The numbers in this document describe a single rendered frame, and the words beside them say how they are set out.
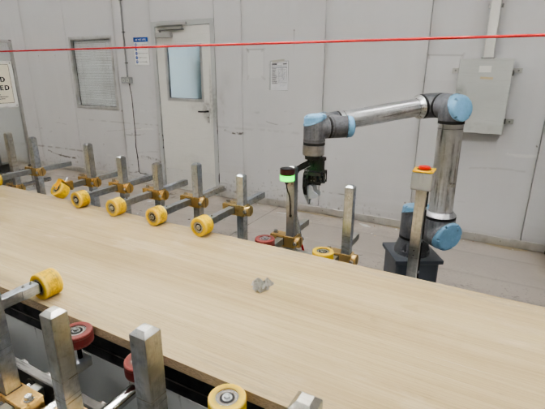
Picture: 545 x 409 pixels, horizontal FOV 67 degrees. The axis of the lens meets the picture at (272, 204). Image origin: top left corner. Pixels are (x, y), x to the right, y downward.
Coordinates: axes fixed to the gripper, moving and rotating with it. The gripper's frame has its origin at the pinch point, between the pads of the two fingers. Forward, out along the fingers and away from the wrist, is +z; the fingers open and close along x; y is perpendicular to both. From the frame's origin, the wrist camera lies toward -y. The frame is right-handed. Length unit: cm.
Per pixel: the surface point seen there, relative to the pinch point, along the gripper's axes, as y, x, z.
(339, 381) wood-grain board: 46, -85, 11
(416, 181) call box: 46, -11, -17
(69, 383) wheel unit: 1, -117, 6
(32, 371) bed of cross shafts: -23, -111, 17
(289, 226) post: -3.5, -9.6, 9.1
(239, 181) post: -28.4, -9.7, -7.2
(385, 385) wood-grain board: 55, -81, 11
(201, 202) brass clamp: -50, -10, 6
